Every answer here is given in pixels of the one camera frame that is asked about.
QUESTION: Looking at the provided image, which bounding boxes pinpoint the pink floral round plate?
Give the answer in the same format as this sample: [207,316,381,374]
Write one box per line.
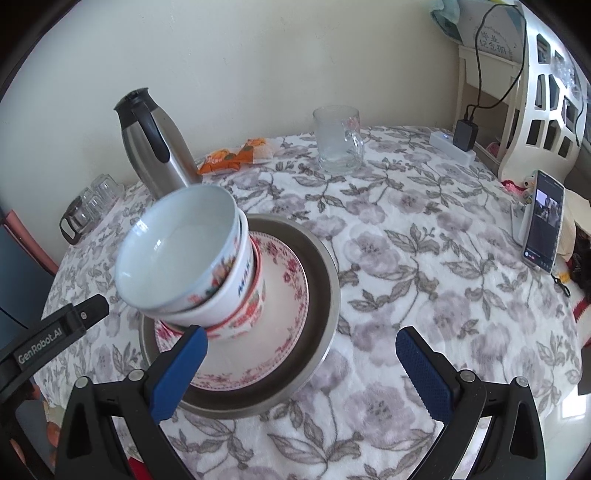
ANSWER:
[144,231,310,391]

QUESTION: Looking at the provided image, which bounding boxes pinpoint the strawberry pattern bowl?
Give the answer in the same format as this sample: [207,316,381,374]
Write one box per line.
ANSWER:
[163,234,266,340]

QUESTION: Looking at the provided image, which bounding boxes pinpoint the small white square bowl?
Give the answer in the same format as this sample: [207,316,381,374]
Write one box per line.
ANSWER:
[142,210,257,328]

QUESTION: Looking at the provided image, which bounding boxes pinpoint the stainless steel round plate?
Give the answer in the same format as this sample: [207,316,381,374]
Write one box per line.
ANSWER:
[138,214,342,420]

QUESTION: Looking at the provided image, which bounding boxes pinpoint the pale blue round bowl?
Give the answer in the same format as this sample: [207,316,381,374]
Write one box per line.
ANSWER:
[114,184,242,314]

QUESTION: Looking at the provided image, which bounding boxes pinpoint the small clear glass cups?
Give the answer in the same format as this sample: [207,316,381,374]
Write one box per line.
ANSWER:
[80,174,124,220]

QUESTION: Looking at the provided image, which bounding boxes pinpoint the floral grey tablecloth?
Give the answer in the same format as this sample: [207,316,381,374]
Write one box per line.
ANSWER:
[32,125,584,480]

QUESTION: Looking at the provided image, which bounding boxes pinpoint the dark brown fuzzy item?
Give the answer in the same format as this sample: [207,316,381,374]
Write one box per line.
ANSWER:
[569,227,591,301]

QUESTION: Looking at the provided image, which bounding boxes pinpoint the white phone stand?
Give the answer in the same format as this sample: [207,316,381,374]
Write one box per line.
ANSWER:
[511,203,533,246]

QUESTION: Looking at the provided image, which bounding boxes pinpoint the stainless steel thermos jug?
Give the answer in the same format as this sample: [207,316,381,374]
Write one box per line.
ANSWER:
[114,88,202,199]

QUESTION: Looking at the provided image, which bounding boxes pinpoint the smartphone on stand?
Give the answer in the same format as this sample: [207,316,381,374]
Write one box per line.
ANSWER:
[522,170,565,274]

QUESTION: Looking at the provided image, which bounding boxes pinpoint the orange snack packet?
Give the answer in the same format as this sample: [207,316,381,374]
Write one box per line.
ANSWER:
[236,138,279,164]
[197,149,242,175]

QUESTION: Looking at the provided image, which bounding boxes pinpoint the white power strip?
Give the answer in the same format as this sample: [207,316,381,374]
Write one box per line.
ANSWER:
[430,131,476,166]

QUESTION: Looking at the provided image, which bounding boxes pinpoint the black charger plug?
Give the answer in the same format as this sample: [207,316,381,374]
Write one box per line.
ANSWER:
[453,119,479,152]

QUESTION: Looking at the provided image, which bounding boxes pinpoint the clear glass mug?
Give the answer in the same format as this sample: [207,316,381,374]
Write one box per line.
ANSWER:
[312,105,365,175]

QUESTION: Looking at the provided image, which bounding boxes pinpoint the white lattice chair back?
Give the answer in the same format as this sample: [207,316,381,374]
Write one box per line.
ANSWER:
[498,12,588,184]

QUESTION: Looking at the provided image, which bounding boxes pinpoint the white wooden shelf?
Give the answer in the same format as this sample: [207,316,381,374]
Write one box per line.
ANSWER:
[454,45,522,173]

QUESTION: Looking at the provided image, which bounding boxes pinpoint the teal cloth on shelf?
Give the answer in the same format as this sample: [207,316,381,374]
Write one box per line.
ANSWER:
[430,0,462,43]

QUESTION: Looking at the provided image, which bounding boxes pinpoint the black charger cable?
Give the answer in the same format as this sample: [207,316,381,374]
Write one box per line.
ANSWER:
[464,3,528,122]

